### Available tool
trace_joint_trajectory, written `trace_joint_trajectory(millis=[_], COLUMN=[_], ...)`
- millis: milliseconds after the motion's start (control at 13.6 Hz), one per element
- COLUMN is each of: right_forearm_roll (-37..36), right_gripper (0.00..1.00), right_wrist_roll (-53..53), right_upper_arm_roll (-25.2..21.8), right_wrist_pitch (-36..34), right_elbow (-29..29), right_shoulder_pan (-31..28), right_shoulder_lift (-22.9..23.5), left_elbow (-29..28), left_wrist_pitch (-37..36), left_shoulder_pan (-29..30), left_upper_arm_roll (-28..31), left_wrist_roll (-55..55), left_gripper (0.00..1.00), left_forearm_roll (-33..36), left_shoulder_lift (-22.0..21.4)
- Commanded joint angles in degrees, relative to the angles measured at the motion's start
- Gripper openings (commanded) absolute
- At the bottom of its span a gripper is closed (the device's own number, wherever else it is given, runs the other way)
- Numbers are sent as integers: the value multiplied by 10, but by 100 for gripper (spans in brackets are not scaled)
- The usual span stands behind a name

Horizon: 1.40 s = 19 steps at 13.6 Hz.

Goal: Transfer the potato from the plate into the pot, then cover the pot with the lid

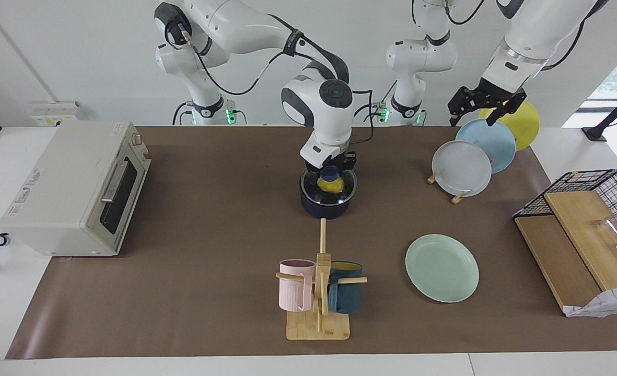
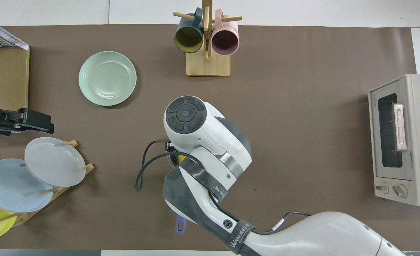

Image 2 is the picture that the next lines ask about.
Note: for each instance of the wooden mug tree stand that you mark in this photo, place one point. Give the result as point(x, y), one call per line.
point(208, 67)

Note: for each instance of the white toaster oven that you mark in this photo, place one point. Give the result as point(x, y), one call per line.
point(416, 142)

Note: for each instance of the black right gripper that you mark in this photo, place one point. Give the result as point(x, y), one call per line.
point(170, 146)

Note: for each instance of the brown table mat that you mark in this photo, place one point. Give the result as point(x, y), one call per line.
point(302, 142)

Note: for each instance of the grey plate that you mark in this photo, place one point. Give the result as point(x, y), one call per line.
point(53, 161)

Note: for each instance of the light blue plate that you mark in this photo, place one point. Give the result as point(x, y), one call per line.
point(7, 188)

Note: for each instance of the dark blue mug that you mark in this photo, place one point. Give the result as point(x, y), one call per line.
point(188, 40)

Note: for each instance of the pink mug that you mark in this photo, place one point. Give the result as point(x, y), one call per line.
point(225, 41)

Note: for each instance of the wooden plate rack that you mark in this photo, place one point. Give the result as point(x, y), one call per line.
point(28, 215)

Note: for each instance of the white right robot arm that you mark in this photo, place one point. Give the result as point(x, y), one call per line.
point(202, 138)

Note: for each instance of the pale green plate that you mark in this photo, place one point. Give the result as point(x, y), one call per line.
point(106, 78)

